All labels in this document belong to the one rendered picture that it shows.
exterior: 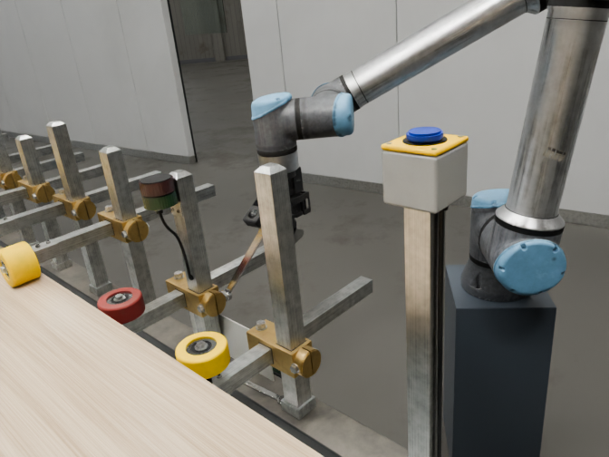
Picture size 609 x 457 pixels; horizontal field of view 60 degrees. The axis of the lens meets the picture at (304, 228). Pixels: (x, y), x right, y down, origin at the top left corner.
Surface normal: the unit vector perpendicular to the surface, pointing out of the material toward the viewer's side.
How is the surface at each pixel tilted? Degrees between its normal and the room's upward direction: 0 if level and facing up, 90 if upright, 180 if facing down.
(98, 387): 0
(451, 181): 90
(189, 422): 0
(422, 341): 90
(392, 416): 0
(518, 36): 90
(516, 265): 95
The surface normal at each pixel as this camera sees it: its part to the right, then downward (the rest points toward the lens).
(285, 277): 0.73, 0.21
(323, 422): -0.09, -0.92
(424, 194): -0.68, 0.34
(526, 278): -0.06, 0.48
